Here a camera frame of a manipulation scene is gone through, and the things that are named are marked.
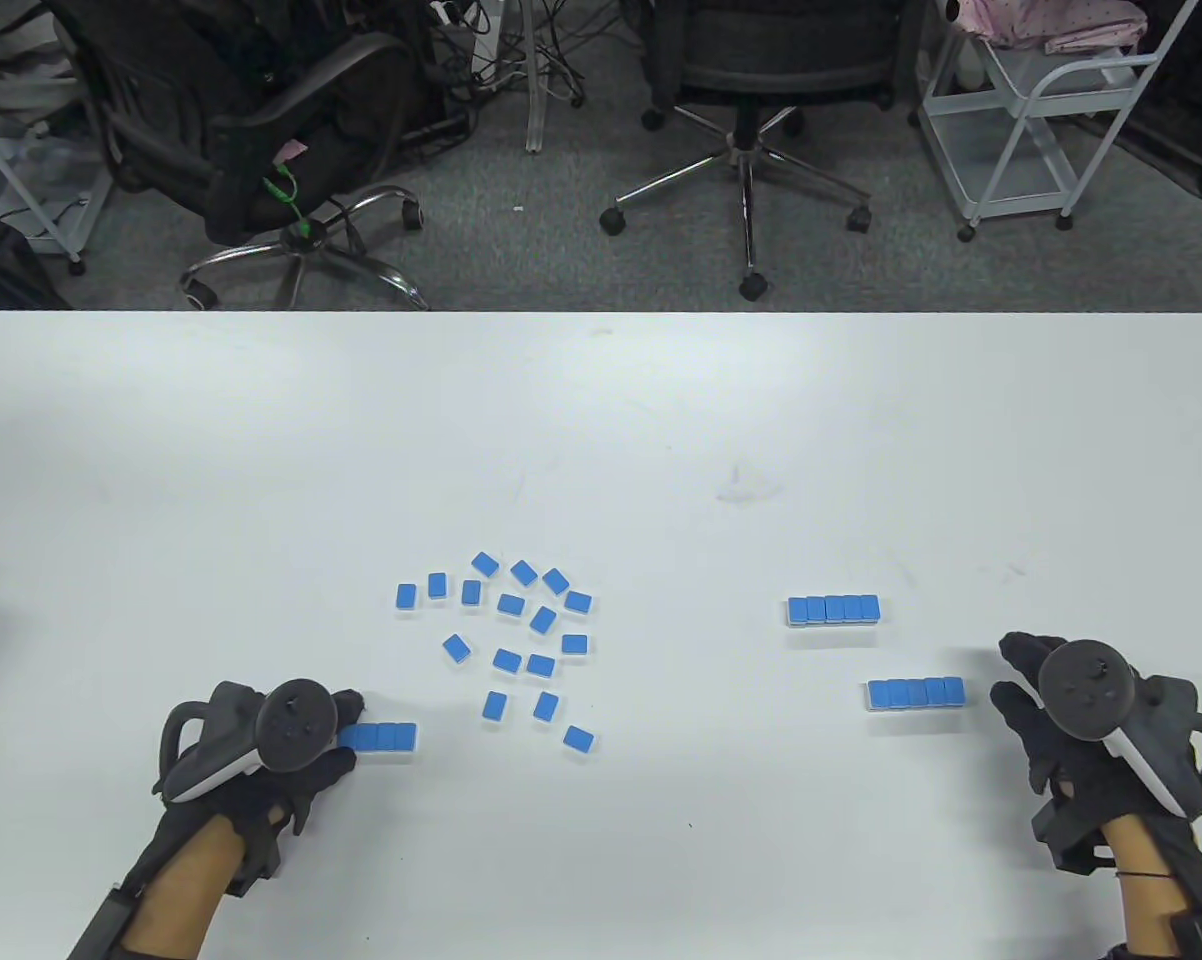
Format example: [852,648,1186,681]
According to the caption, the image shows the person's left hand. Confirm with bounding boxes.
[126,688,365,896]

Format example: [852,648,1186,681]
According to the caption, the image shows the person's right hand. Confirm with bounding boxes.
[991,632,1202,906]

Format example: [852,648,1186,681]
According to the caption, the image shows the blue mahjong tile wall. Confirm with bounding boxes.
[339,721,419,754]
[787,595,880,629]
[865,676,966,715]

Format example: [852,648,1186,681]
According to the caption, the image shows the blue mahjong tiles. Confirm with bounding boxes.
[395,551,595,756]

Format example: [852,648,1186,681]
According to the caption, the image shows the dark left forearm box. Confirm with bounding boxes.
[66,885,140,960]

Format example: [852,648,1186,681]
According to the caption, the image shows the person's left forearm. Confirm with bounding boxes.
[121,812,252,960]

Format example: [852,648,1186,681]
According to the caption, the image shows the black left wrist module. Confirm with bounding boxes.
[226,825,284,897]

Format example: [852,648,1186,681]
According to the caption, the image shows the black wrist module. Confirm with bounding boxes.
[1031,790,1117,877]
[226,825,284,897]

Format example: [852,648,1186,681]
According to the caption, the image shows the grey right hand controller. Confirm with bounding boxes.
[1038,640,1202,816]

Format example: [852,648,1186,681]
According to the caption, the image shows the grey hand controller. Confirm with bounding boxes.
[1038,640,1202,816]
[154,678,340,806]

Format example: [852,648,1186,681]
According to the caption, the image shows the grey left hand controller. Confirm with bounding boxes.
[154,678,340,806]

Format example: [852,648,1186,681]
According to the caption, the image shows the black right wrist module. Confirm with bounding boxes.
[1031,790,1117,877]

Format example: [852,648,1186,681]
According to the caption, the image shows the black backpack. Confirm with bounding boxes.
[0,213,72,311]

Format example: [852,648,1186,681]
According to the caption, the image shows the white metal cart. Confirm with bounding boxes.
[914,0,1202,243]

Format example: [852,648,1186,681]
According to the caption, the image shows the black office chair with armrests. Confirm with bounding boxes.
[46,0,432,311]

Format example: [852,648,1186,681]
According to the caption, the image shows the white metal rack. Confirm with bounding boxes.
[0,95,112,276]

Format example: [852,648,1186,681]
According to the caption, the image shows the black office chair chrome base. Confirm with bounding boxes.
[599,0,927,303]

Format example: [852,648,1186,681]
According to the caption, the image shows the pink cloth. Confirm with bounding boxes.
[946,0,1152,56]

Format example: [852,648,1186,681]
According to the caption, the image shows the pile of white cloth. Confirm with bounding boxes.
[0,0,87,136]

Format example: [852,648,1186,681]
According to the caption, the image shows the white power strip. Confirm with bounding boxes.
[429,0,507,86]

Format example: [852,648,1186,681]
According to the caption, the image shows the green strap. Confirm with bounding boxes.
[261,163,327,249]

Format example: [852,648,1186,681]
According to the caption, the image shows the clear white post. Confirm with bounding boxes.
[519,0,550,154]

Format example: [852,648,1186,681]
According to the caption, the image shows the tangle of black floor cables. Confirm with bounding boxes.
[401,0,652,111]

